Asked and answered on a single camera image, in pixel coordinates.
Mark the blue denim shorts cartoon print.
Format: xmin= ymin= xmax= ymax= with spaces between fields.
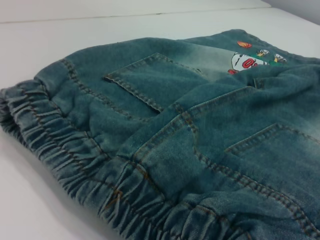
xmin=0 ymin=27 xmax=320 ymax=240

